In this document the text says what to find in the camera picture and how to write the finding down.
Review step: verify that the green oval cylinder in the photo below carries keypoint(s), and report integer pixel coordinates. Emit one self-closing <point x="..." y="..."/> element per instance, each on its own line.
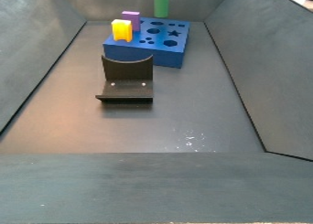
<point x="161" y="8"/>

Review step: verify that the black curved fixture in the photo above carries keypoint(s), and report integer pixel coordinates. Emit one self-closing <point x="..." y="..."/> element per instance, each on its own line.
<point x="129" y="80"/>

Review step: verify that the blue foam shape board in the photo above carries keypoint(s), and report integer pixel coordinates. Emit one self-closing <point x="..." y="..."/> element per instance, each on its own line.
<point x="161" y="40"/>

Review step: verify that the yellow notched block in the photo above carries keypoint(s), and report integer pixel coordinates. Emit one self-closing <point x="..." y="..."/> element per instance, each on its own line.
<point x="122" y="30"/>

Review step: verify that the purple rectangular block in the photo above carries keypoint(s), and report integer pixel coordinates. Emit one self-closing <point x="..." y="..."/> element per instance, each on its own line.
<point x="134" y="17"/>

